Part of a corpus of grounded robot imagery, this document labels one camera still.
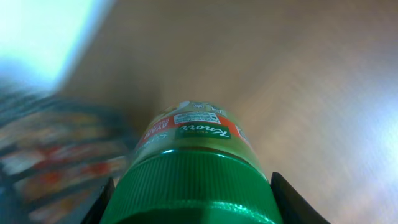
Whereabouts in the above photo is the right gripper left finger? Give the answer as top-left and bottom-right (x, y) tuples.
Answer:
(81, 178), (116, 224)

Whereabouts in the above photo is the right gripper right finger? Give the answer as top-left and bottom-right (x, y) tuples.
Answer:
(271, 172), (330, 224)

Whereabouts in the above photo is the grey plastic shopping basket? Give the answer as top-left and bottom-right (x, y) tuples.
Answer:
(1, 82), (137, 224)

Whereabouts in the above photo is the yellow seasoning jar green lid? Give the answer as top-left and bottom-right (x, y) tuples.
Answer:
(101, 101), (282, 223)

